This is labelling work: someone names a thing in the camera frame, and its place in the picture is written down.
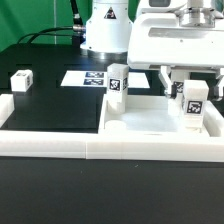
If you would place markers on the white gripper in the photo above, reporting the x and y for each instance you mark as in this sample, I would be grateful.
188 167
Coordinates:
159 40

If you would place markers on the white square tabletop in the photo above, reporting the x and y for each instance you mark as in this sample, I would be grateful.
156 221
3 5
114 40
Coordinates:
149 115

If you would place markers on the white sheet with AprilTags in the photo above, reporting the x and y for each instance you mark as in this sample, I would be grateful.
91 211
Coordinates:
99 79

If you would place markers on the white U-shaped obstacle wall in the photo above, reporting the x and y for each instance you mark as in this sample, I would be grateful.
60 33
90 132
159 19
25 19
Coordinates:
111 145

